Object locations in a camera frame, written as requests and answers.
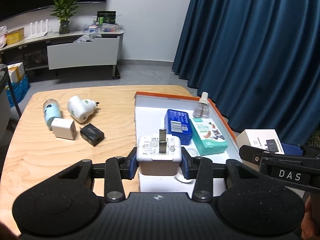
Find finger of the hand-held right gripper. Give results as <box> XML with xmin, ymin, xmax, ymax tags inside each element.
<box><xmin>239</xmin><ymin>144</ymin><xmax>266</xmax><ymax>166</ymax></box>
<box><xmin>281</xmin><ymin>144</ymin><xmax>305</xmax><ymax>156</ymax></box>

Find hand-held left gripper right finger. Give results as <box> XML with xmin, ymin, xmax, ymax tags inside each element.
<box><xmin>180</xmin><ymin>147</ymin><xmax>263</xmax><ymax>203</ymax></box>

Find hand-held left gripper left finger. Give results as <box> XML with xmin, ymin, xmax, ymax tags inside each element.
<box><xmin>57</xmin><ymin>148</ymin><xmax>138</xmax><ymax>203</ymax></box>

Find white charger packaging box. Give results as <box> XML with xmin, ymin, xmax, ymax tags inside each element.
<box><xmin>235</xmin><ymin>129</ymin><xmax>285</xmax><ymax>155</ymax></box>

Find white pronged plug adapter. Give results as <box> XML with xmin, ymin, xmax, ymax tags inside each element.
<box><xmin>136</xmin><ymin>129</ymin><xmax>182</xmax><ymax>177</ymax></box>

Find teal cartoon bandage box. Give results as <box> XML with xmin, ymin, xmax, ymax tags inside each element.
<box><xmin>189</xmin><ymin>118</ymin><xmax>228</xmax><ymax>156</ymax></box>

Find blue plastic box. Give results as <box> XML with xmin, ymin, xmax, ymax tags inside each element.
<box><xmin>164</xmin><ymin>109</ymin><xmax>193</xmax><ymax>145</ymax></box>

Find orange white cardboard box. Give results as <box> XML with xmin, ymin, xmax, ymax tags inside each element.
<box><xmin>134</xmin><ymin>91</ymin><xmax>242</xmax><ymax>193</ymax></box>

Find black charger cube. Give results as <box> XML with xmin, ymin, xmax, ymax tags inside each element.
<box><xmin>80</xmin><ymin>123</ymin><xmax>105</xmax><ymax>147</ymax></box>

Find clear liquid refill bottle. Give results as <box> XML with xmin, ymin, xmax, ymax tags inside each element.
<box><xmin>192</xmin><ymin>92</ymin><xmax>210</xmax><ymax>118</ymax></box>

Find white charger cube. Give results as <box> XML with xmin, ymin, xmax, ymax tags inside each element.
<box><xmin>51</xmin><ymin>117</ymin><xmax>76</xmax><ymax>140</ymax></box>

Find light blue small bottle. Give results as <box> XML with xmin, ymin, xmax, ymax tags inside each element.
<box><xmin>42</xmin><ymin>99</ymin><xmax>62</xmax><ymax>127</ymax></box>

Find person's right hand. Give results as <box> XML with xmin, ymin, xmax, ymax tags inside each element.
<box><xmin>300</xmin><ymin>195</ymin><xmax>320</xmax><ymax>240</ymax></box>

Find dark blue curtain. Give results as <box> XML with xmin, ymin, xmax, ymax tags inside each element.
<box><xmin>171</xmin><ymin>0</ymin><xmax>320</xmax><ymax>150</ymax></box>

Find white television cabinet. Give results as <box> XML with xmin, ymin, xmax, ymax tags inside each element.
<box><xmin>0</xmin><ymin>29</ymin><xmax>125</xmax><ymax>77</ymax></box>

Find clear bags in drawer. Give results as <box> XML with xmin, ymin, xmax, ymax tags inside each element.
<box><xmin>74</xmin><ymin>34</ymin><xmax>102</xmax><ymax>43</ymax></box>

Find blue plastic wrapped pack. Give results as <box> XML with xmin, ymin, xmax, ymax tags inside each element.
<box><xmin>5</xmin><ymin>75</ymin><xmax>30</xmax><ymax>108</ymax></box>

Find dark glass coffee table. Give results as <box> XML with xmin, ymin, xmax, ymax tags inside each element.
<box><xmin>0</xmin><ymin>64</ymin><xmax>12</xmax><ymax>148</ymax></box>

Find clear plastic storage boxes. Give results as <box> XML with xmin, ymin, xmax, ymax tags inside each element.
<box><xmin>82</xmin><ymin>23</ymin><xmax>121</xmax><ymax>33</ymax></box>

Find white yellow cardboard box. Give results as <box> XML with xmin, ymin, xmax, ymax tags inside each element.
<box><xmin>6</xmin><ymin>62</ymin><xmax>25</xmax><ymax>83</ymax></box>

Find green black display box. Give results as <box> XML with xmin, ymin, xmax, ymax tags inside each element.
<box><xmin>97</xmin><ymin>11</ymin><xmax>117</xmax><ymax>26</ymax></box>

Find white antenna router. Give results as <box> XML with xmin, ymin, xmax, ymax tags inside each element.
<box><xmin>26</xmin><ymin>19</ymin><xmax>52</xmax><ymax>40</ymax></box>

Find green plant in glass vase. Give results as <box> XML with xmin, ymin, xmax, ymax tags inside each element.
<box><xmin>50</xmin><ymin>0</ymin><xmax>87</xmax><ymax>35</ymax></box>

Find yellow carton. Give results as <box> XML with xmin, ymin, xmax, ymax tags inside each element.
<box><xmin>6</xmin><ymin>27</ymin><xmax>25</xmax><ymax>45</ymax></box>

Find white red plastic bag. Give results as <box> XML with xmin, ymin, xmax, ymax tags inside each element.
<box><xmin>0</xmin><ymin>26</ymin><xmax>8</xmax><ymax>48</ymax></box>

